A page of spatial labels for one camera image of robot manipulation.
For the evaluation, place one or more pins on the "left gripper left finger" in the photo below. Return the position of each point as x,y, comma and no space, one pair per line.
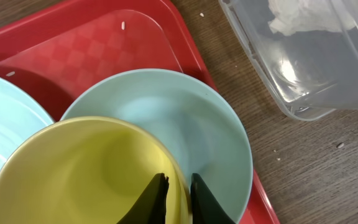
150,207

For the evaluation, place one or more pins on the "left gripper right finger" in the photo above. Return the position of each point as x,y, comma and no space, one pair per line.
205,207

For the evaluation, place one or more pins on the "yellow plastic cup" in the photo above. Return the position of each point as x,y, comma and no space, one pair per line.
89,169

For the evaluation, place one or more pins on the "small light blue bowl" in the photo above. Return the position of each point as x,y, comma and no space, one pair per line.
194,122

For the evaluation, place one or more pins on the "white napkin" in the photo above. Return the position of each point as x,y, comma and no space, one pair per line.
292,16

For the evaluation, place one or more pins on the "clear plastic bin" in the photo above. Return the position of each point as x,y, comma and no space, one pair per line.
309,74

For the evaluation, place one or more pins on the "red plastic tray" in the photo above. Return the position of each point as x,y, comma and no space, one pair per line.
58,53

